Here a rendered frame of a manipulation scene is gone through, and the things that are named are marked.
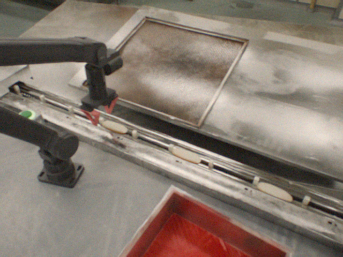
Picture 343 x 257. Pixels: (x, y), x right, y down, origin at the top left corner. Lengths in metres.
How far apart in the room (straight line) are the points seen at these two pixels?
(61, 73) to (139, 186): 0.73
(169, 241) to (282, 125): 0.52
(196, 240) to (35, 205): 0.47
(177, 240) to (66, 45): 0.57
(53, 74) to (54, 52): 0.69
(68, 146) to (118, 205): 0.22
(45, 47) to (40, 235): 0.48
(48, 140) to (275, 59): 0.88
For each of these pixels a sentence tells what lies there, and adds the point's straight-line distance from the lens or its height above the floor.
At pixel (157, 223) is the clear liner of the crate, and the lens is 0.78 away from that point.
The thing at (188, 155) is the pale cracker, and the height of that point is 0.86.
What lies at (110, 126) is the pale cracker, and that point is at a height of 0.86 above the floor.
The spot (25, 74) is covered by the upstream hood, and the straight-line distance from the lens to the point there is 1.38.
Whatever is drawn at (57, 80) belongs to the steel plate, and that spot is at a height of 0.82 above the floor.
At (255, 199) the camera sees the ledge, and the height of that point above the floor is 0.86.
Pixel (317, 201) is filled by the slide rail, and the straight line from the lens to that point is 0.96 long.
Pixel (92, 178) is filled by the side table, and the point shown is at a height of 0.82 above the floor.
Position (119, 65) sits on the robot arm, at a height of 1.07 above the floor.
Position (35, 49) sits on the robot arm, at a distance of 0.75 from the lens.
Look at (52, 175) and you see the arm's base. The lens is 0.96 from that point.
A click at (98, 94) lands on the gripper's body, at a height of 1.02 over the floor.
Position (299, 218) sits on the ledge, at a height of 0.86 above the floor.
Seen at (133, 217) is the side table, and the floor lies 0.82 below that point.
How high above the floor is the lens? 1.58
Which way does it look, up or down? 44 degrees down
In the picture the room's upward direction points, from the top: straight up
